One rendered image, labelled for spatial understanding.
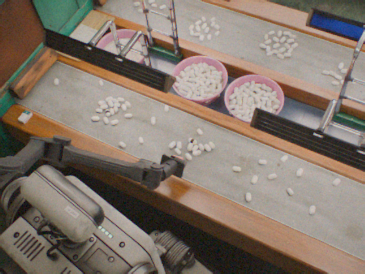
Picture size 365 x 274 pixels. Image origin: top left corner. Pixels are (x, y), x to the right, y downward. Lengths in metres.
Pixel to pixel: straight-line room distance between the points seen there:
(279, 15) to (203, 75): 0.53
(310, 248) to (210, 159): 0.55
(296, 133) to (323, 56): 0.78
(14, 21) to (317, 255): 1.60
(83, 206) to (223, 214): 0.98
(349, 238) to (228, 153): 0.59
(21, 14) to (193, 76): 0.83
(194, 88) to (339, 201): 0.83
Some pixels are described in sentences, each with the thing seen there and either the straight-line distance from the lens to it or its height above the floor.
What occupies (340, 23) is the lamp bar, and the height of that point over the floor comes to 1.09.
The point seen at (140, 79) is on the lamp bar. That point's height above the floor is 1.07.
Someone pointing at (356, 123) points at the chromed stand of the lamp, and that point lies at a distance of 2.23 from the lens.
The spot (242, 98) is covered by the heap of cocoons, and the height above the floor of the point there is 0.73.
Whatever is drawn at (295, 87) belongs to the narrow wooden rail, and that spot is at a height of 0.76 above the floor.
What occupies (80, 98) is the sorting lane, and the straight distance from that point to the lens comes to 2.31.
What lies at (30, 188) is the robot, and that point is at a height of 1.64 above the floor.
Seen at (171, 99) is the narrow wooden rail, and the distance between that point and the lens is 2.18.
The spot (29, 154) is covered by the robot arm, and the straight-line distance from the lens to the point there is 1.66.
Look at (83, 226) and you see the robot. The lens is 0.97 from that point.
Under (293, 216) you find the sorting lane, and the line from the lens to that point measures 1.93.
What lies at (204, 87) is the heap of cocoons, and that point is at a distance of 2.24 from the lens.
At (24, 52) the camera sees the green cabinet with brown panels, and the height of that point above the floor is 0.91.
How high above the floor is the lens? 2.50
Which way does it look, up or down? 58 degrees down
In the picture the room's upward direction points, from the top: 9 degrees counter-clockwise
